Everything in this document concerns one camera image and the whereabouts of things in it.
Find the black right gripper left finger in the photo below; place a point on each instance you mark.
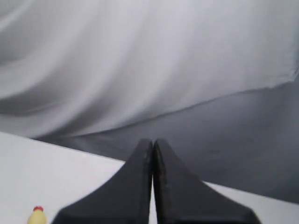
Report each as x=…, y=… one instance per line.
x=123, y=199

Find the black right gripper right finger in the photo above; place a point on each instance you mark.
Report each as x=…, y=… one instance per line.
x=182, y=198

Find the yellow rubber chicken toy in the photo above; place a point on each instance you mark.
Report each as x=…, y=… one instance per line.
x=37, y=216

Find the grey backdrop cloth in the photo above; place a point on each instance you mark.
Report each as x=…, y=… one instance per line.
x=218, y=79

